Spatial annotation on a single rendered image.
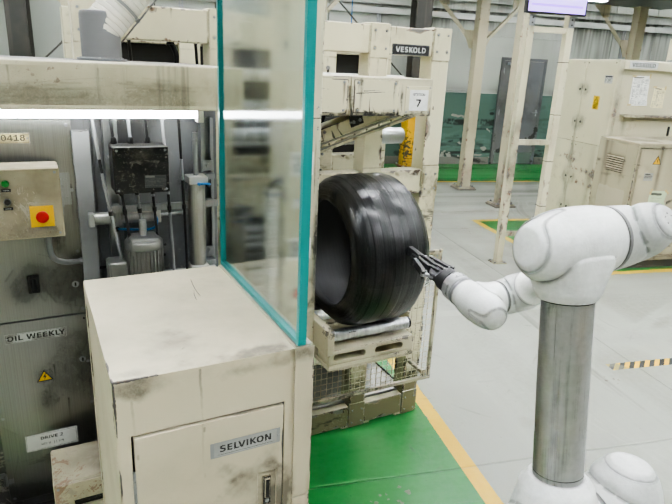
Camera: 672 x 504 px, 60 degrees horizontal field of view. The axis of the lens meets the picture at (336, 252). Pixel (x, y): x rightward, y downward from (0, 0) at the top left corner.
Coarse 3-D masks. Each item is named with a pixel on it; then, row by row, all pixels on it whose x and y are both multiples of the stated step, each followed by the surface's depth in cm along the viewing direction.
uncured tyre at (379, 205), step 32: (320, 192) 213; (352, 192) 198; (384, 192) 201; (320, 224) 239; (352, 224) 194; (384, 224) 194; (416, 224) 199; (320, 256) 241; (352, 256) 195; (384, 256) 192; (320, 288) 235; (352, 288) 198; (384, 288) 196; (416, 288) 203; (352, 320) 208
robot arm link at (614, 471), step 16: (592, 464) 131; (608, 464) 127; (624, 464) 127; (640, 464) 128; (592, 480) 128; (608, 480) 125; (624, 480) 123; (640, 480) 123; (656, 480) 125; (608, 496) 123; (624, 496) 122; (640, 496) 122; (656, 496) 123
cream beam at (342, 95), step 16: (336, 80) 215; (352, 80) 218; (368, 80) 221; (384, 80) 224; (400, 80) 227; (416, 80) 230; (432, 80) 234; (336, 96) 217; (352, 96) 220; (368, 96) 223; (384, 96) 226; (400, 96) 229; (336, 112) 218; (352, 112) 222; (368, 112) 225; (384, 112) 228; (400, 112) 231; (416, 112) 234
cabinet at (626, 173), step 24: (600, 144) 597; (624, 144) 564; (648, 144) 548; (600, 168) 598; (624, 168) 565; (648, 168) 556; (600, 192) 599; (624, 192) 566; (648, 192) 565; (648, 264) 595
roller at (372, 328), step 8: (384, 320) 218; (392, 320) 218; (400, 320) 219; (408, 320) 221; (344, 328) 210; (352, 328) 211; (360, 328) 212; (368, 328) 213; (376, 328) 214; (384, 328) 216; (392, 328) 218; (400, 328) 220; (336, 336) 207; (344, 336) 208; (352, 336) 210; (360, 336) 212
